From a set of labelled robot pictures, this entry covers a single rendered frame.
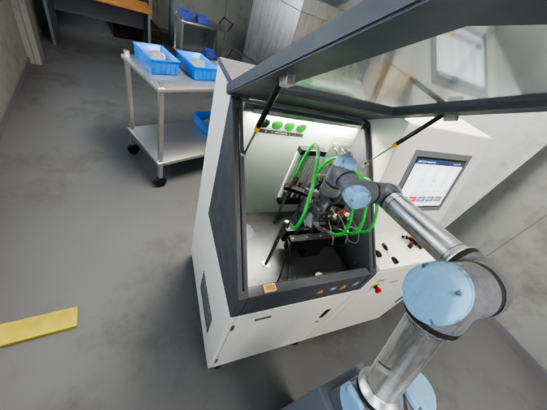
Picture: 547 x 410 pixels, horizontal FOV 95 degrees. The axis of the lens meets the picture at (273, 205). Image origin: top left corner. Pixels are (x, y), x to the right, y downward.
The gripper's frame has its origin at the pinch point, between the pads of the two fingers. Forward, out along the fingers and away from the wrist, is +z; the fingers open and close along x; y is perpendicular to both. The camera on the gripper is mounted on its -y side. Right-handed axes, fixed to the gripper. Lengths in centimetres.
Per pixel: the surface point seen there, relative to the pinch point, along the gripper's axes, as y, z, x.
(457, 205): -37, 32, 204
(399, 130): -16, -40, 37
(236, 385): 33, 110, -16
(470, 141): -14, -42, 88
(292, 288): 21.2, 15.3, -9.8
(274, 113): -29.3, -33.3, -15.9
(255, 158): -32.3, -9.6, -17.0
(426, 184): -7, -18, 72
